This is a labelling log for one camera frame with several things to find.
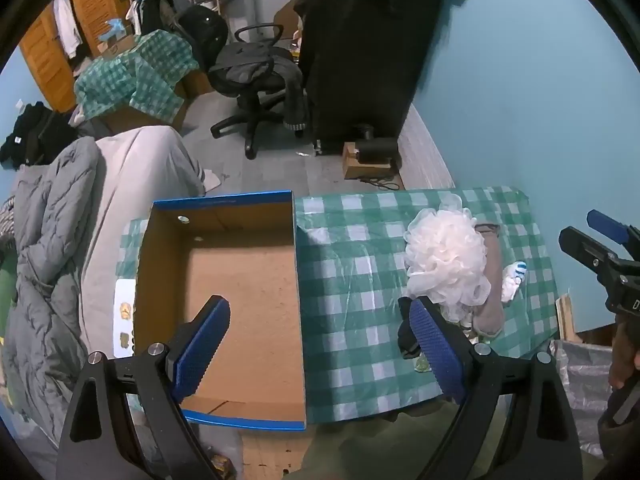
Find white hanging shirt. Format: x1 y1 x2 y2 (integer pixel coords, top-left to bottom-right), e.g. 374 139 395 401
52 0 83 59

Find green checkered cover cloth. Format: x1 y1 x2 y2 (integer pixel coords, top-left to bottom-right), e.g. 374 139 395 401
75 29 200 123

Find black hanging coat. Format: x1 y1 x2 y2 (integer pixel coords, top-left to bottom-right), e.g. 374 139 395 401
294 0 468 156

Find green checkered tablecloth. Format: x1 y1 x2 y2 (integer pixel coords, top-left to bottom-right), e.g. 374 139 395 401
121 186 560 423

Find person's olive trousers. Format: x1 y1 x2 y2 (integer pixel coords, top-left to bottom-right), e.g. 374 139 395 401
300 407 461 480

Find person's right hand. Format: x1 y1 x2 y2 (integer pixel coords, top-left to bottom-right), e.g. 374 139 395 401
609 317 640 392

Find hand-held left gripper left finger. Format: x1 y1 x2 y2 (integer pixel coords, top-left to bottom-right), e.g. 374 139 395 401
56 296 232 480

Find black office chair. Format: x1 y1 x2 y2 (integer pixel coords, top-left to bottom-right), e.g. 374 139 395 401
206 24 307 161

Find wooden wardrobe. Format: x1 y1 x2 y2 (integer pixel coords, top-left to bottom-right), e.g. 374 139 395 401
19 0 132 113

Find white mesh bath pouf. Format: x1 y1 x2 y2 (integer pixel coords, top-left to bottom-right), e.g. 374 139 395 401
403 196 492 323

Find black sock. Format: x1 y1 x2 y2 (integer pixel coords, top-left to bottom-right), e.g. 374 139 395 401
397 317 423 359

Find blue cardboard box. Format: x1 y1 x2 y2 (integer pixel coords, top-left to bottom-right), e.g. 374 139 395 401
134 190 307 431

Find black clothes pile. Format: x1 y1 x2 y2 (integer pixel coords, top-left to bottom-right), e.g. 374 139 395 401
0 102 76 167

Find white sheet with yellow stickers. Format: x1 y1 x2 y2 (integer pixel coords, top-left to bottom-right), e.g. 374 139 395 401
115 280 136 358

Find small cardboard box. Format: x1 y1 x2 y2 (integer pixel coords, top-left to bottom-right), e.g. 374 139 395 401
343 141 393 180

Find grey quilted duvet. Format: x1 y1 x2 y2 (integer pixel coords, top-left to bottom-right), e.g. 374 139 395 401
0 136 103 453

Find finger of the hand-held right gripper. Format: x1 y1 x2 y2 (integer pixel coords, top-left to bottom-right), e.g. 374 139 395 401
587 209 640 261
559 226 626 286

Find silver plastic bag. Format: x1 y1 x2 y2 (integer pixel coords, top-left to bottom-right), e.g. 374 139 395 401
550 339 613 458

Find grey bed sheet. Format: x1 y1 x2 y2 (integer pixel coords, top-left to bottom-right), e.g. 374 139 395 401
80 126 207 361

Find white sock with blue stripes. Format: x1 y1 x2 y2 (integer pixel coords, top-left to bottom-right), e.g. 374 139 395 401
501 261 528 305

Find grey sock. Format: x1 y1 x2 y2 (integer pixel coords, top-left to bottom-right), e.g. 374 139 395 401
470 223 505 338

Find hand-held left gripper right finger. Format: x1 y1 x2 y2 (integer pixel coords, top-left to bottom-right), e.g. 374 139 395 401
398 296 585 480

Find wooden boards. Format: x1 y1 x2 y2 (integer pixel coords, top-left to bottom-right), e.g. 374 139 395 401
556 294 578 343

